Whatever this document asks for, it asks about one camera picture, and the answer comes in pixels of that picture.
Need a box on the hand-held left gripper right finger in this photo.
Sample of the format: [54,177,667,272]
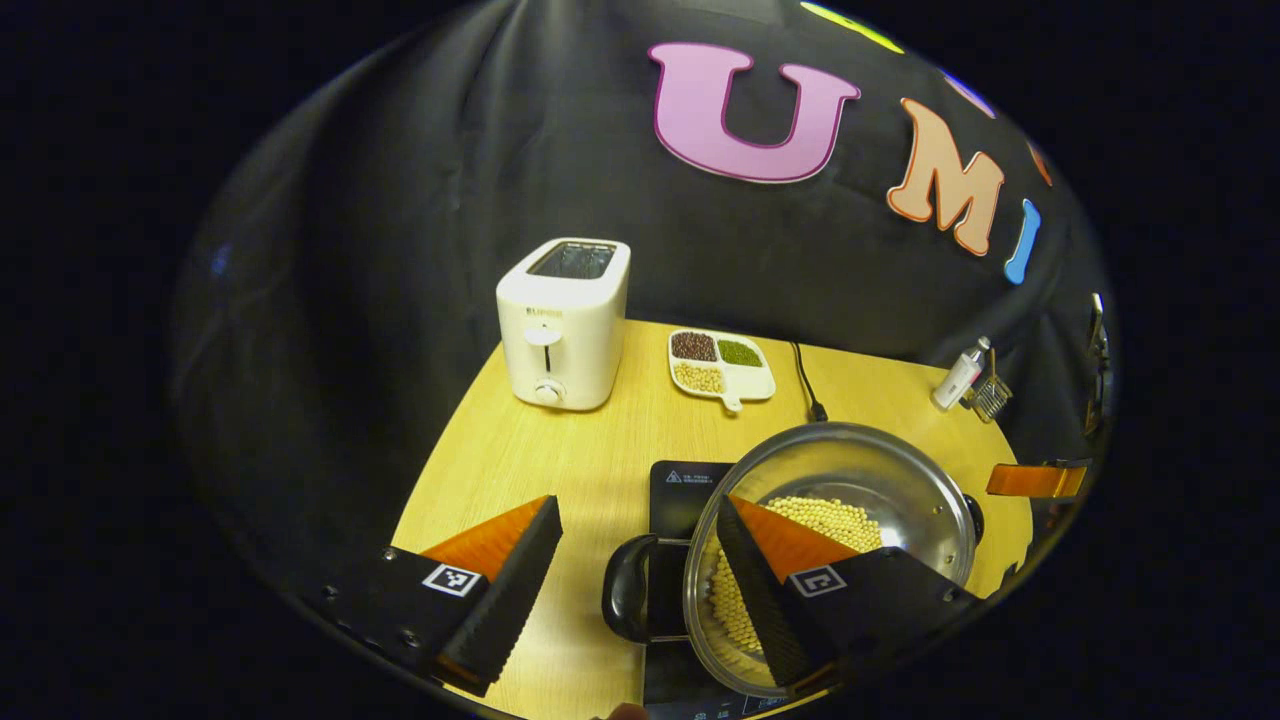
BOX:
[716,494,981,701]

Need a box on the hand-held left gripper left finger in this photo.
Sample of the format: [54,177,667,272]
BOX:
[320,494,564,698]

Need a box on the black induction cooktop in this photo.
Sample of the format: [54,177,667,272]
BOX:
[643,460,791,720]

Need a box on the steel pot with black handle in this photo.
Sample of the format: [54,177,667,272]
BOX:
[601,421,986,699]

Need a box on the white plastic bottle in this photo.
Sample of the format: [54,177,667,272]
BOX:
[931,337,992,412]

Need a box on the white divided dish with beans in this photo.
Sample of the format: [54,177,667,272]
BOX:
[668,328,777,414]

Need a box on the white toaster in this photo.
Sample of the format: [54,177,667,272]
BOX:
[496,237,632,412]

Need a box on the wire mesh holder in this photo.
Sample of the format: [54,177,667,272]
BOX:
[968,372,1013,424]

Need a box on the black power cable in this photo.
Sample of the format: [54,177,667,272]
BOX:
[790,342,829,423]

